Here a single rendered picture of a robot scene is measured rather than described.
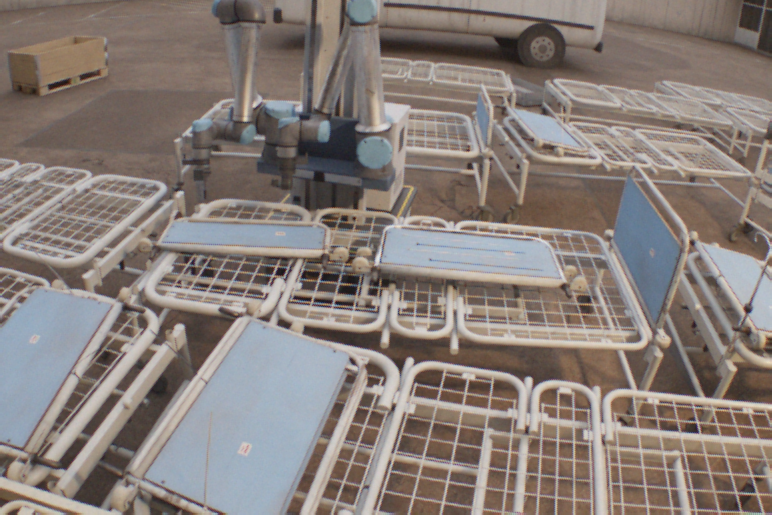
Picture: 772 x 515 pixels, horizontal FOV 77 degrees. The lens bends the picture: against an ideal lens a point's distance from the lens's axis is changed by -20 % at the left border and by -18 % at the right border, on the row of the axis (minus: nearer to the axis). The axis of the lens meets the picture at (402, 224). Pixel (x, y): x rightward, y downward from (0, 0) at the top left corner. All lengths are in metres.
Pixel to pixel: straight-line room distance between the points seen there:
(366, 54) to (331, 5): 0.52
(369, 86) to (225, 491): 1.63
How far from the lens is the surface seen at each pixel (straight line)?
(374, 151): 2.41
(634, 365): 2.91
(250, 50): 2.52
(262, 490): 1.43
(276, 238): 2.44
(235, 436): 1.53
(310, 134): 2.45
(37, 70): 7.78
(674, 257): 2.15
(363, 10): 2.30
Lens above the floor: 1.71
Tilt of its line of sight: 27 degrees down
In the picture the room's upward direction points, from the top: 5 degrees clockwise
